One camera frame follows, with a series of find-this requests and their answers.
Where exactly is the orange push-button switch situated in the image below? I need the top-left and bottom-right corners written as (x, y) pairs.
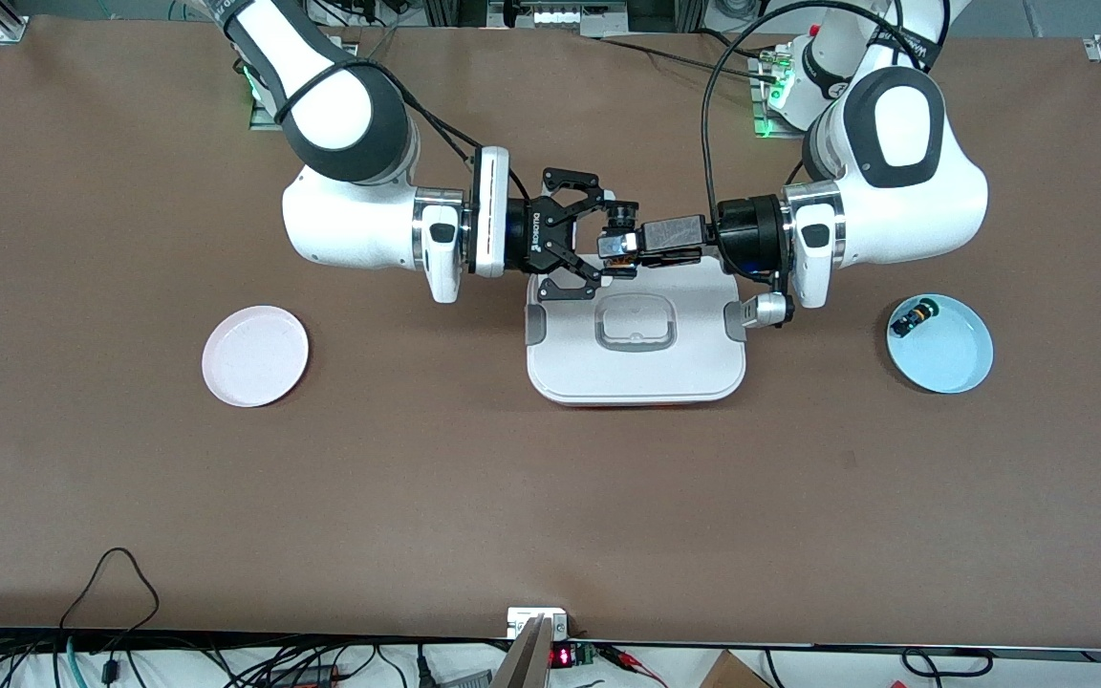
top-left (598, 201), bottom-right (640, 270)

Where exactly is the white lidded storage box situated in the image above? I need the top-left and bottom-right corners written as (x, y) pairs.
top-left (525, 263), bottom-right (747, 408)

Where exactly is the small white box device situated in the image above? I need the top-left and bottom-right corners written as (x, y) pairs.
top-left (507, 608), bottom-right (569, 639)

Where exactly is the lit electronics unit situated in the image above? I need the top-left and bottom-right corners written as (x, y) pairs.
top-left (488, 0), bottom-right (628, 34)

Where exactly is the light blue round plate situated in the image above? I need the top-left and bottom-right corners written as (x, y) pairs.
top-left (886, 293), bottom-right (995, 395)

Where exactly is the pink round plate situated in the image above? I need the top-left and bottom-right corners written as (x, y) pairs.
top-left (202, 305), bottom-right (310, 408)

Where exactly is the grey metal bar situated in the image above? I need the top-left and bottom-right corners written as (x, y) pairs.
top-left (491, 614), bottom-right (556, 688)

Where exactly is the brown cardboard piece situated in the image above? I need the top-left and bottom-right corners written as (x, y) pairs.
top-left (699, 650), bottom-right (773, 688)

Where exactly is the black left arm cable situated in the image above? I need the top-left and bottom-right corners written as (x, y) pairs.
top-left (701, 0), bottom-right (943, 230)

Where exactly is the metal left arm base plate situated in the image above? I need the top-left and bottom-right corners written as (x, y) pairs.
top-left (749, 53), bottom-right (855, 140)

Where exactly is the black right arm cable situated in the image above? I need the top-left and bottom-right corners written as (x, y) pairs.
top-left (283, 57), bottom-right (532, 202)

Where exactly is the black cable to arm base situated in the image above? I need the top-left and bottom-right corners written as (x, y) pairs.
top-left (598, 29), bottom-right (786, 85)

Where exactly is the green push-button switch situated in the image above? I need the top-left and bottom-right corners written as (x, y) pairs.
top-left (892, 298), bottom-right (939, 338)

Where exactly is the black flat cable loop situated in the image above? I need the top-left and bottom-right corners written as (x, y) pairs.
top-left (902, 648), bottom-right (994, 681)

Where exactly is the black looped table cable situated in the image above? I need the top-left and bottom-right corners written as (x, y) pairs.
top-left (58, 547), bottom-right (162, 670)

